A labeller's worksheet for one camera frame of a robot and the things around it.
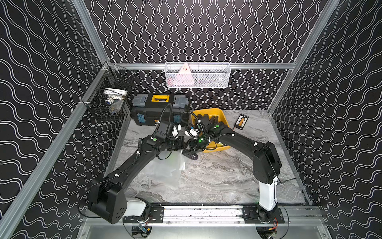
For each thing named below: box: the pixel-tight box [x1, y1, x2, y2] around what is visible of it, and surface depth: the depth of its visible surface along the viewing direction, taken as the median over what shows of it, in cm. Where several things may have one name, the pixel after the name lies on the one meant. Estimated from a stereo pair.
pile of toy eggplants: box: [194, 113, 224, 125], surface depth 115 cm
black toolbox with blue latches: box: [130, 93, 190, 126], surface depth 104 cm
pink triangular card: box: [173, 62, 195, 86], surface depth 92 cm
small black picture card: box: [233, 113, 250, 131], surface depth 115 cm
